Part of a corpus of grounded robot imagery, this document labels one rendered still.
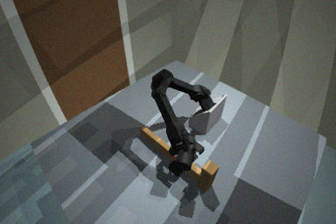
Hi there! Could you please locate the brown wooden post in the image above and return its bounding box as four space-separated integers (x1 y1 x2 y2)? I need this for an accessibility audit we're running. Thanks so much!
197 160 219 193

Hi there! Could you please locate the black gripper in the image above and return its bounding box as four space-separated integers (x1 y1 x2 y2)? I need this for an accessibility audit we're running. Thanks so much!
168 142 205 176

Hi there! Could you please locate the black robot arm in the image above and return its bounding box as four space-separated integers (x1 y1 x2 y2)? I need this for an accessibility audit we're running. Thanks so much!
150 69 216 171

